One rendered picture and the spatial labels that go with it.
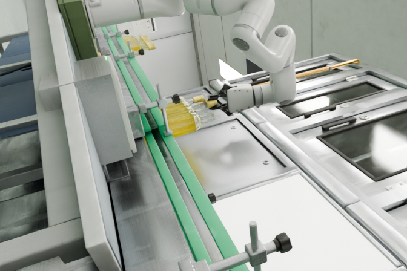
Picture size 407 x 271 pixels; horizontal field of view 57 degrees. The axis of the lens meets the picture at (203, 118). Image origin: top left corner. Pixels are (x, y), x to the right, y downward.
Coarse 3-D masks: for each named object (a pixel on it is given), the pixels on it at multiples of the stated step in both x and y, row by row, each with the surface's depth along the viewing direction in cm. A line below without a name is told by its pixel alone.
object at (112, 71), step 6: (108, 60) 92; (108, 66) 91; (114, 72) 84; (114, 78) 84; (114, 84) 85; (120, 90) 85; (120, 96) 86; (120, 102) 87; (120, 108) 88; (126, 114) 88; (126, 120) 88; (126, 126) 90; (132, 132) 91; (132, 138) 91; (132, 144) 91
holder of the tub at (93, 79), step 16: (80, 64) 93; (96, 64) 91; (80, 80) 82; (96, 80) 83; (112, 80) 84; (80, 96) 83; (96, 96) 84; (112, 96) 85; (96, 112) 86; (112, 112) 87; (96, 128) 87; (112, 128) 88; (96, 144) 89; (112, 144) 90; (128, 144) 91; (112, 160) 92; (112, 176) 96; (128, 176) 95
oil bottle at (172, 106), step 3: (180, 102) 140; (183, 102) 140; (186, 102) 140; (168, 105) 139; (171, 105) 139; (174, 105) 138; (177, 105) 138; (180, 105) 138; (183, 105) 137; (186, 105) 137; (189, 105) 138; (165, 108) 137; (168, 108) 137; (171, 108) 136; (174, 108) 136; (177, 108) 136
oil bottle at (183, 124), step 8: (192, 112) 131; (168, 120) 127; (176, 120) 127; (184, 120) 126; (192, 120) 127; (200, 120) 129; (176, 128) 126; (184, 128) 127; (192, 128) 128; (176, 136) 128
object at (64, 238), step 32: (32, 0) 111; (32, 32) 101; (32, 64) 92; (64, 128) 79; (64, 160) 74; (64, 192) 69; (64, 224) 64; (0, 256) 61; (32, 256) 62; (64, 256) 66
